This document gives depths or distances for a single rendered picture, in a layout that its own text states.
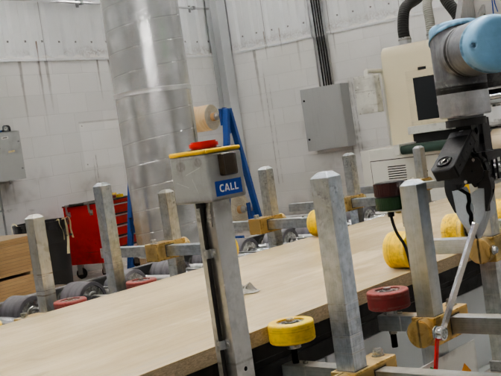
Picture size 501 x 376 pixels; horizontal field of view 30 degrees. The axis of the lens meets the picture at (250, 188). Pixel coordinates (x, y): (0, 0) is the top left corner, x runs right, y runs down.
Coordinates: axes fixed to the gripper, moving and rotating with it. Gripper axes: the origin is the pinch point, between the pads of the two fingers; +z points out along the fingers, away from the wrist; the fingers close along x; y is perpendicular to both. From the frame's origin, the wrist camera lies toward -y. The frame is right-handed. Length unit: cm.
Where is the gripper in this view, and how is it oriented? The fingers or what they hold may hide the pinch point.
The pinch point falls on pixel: (474, 232)
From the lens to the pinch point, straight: 169.4
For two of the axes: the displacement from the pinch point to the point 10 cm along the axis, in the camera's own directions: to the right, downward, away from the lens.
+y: 6.5, -1.3, 7.5
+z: 1.4, 9.9, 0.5
